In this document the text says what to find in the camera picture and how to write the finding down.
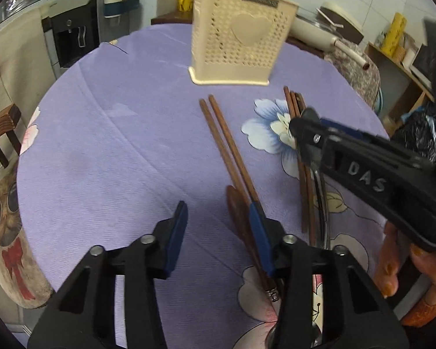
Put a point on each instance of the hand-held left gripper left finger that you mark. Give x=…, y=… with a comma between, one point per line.
x=177, y=240

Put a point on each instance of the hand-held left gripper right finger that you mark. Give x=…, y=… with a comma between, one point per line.
x=262, y=240

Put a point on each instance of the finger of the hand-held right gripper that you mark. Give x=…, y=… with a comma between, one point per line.
x=343, y=128
x=307, y=127

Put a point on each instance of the brown wooden spoon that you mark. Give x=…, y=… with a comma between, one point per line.
x=238, y=211

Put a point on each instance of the cream perforated utensil holder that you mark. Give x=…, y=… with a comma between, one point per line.
x=236, y=32

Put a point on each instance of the person's right hand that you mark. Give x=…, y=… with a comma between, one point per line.
x=387, y=261

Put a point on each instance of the blue plastic basin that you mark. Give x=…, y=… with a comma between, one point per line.
x=380, y=103

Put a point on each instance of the black plastic bag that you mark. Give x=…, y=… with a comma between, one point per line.
x=416, y=134

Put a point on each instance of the floral chair cover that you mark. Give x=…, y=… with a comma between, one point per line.
x=359, y=76

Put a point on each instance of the light wooden shelf unit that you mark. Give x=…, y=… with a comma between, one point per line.
x=396, y=87

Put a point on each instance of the white pot with glass lid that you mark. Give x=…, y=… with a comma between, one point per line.
x=312, y=29

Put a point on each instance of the purple floral tablecloth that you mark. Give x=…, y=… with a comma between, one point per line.
x=130, y=152

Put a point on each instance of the yellow foil roll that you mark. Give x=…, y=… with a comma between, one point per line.
x=394, y=34

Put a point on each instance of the white and brown rice cooker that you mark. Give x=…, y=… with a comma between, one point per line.
x=343, y=18

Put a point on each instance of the cat print seat cushion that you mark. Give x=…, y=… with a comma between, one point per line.
x=11, y=225

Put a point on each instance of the yellow mug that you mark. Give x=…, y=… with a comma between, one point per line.
x=185, y=3

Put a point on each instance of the dark wooden counter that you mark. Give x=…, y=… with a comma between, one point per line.
x=170, y=18

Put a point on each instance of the dark wooden chair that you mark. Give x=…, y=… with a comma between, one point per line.
x=0, y=127

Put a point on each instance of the black water dispenser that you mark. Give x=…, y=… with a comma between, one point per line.
x=72, y=32

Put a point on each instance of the beige hanging cloth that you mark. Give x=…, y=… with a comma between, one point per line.
x=11, y=65

